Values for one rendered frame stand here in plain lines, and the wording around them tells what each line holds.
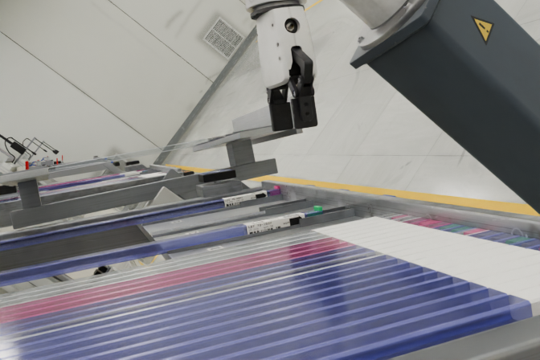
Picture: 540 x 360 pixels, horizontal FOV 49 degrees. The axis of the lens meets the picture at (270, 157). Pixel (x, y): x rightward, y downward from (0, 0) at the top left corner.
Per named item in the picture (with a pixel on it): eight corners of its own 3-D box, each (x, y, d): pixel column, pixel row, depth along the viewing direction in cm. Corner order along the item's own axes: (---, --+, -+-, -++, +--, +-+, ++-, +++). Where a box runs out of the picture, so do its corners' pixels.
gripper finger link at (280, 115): (288, 83, 86) (294, 128, 87) (280, 85, 89) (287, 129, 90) (267, 85, 85) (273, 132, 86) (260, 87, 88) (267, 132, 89)
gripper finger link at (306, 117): (318, 72, 75) (325, 124, 76) (308, 75, 78) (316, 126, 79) (295, 75, 74) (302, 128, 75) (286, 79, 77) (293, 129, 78)
